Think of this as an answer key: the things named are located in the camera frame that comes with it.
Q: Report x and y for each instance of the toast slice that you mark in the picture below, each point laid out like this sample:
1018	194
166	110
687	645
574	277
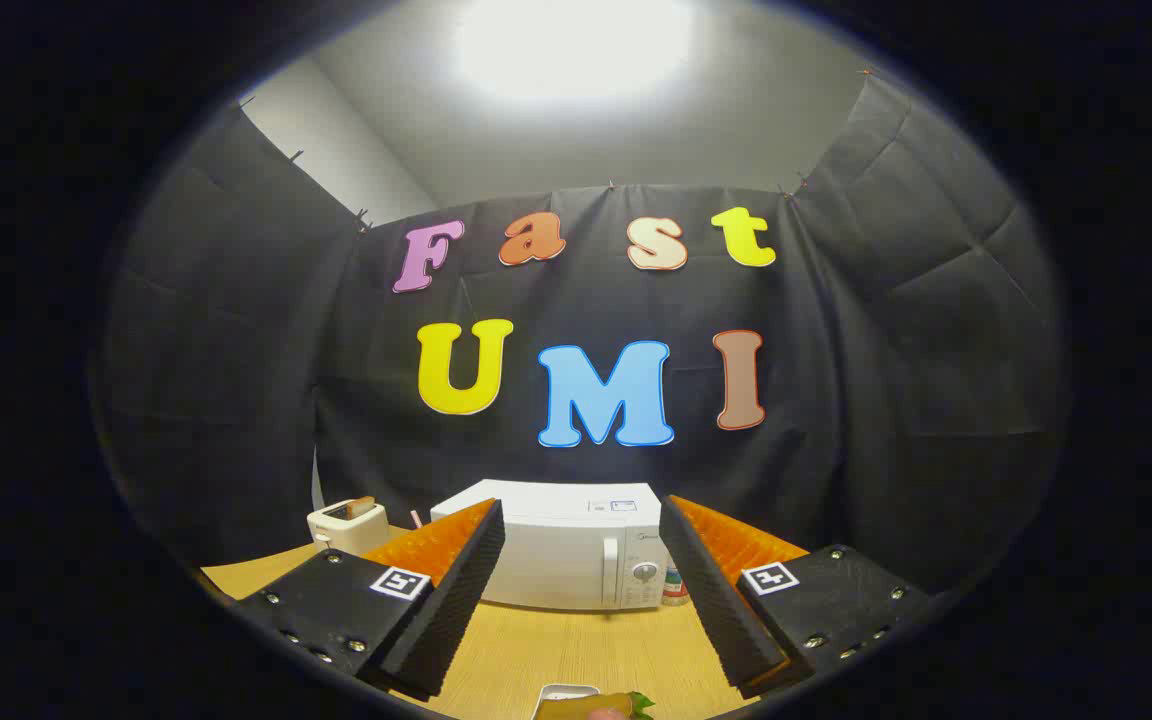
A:
362	506

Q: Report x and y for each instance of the white plate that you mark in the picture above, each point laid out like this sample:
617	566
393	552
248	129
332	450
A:
561	692

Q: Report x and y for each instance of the white microwave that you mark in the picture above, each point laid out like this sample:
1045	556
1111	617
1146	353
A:
556	550

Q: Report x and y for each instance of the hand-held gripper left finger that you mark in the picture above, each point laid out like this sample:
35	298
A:
456	590

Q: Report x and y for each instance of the white toaster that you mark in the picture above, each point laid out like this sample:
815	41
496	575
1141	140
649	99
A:
341	530

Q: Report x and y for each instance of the lettuce sandwich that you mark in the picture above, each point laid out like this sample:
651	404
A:
586	708

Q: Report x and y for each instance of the clear plastic water bottle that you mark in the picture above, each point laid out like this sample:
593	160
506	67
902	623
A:
675	590

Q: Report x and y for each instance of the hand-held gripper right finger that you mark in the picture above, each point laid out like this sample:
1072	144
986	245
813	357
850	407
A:
716	600

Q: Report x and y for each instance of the black backdrop cloth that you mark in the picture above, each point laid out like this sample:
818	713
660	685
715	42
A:
866	350

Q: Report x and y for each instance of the ceiling light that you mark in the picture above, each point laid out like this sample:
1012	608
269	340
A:
576	45

